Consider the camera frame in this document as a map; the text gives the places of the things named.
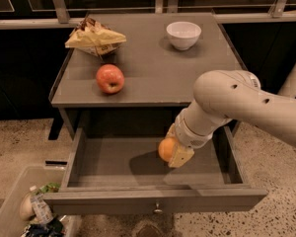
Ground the orange fruit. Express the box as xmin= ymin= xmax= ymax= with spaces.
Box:
xmin=158 ymin=137 xmax=177 ymax=162

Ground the yellow chip bag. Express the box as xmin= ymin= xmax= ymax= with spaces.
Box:
xmin=65 ymin=17 xmax=126 ymax=57

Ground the red apple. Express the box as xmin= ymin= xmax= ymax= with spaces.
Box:
xmin=96 ymin=64 xmax=124 ymax=94

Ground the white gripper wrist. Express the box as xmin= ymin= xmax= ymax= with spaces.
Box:
xmin=165 ymin=113 xmax=213 ymax=168

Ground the clear plastic bin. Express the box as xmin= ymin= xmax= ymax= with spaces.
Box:
xmin=0 ymin=166 xmax=81 ymax=237

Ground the beige round item in bin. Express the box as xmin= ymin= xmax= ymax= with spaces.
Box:
xmin=19 ymin=194 xmax=35 ymax=220

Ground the dark blue wrapper in bin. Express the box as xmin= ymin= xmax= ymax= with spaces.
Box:
xmin=20 ymin=219 xmax=65 ymax=237

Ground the metal railing frame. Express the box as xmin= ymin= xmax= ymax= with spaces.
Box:
xmin=0 ymin=0 xmax=296 ymax=29

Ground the green wrapper in bin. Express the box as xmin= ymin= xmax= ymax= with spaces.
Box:
xmin=39 ymin=183 xmax=60 ymax=194

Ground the open grey top drawer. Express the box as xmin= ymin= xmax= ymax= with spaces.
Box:
xmin=44 ymin=126 xmax=267 ymax=215

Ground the grey drawer cabinet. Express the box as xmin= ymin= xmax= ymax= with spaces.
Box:
xmin=50 ymin=13 xmax=246 ymax=135

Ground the metal drawer knob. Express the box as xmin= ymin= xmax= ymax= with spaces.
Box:
xmin=153 ymin=201 xmax=164 ymax=214

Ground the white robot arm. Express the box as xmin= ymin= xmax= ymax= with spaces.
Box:
xmin=167 ymin=70 xmax=296 ymax=168

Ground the white ceramic bowl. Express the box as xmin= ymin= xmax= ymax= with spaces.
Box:
xmin=166 ymin=22 xmax=201 ymax=50

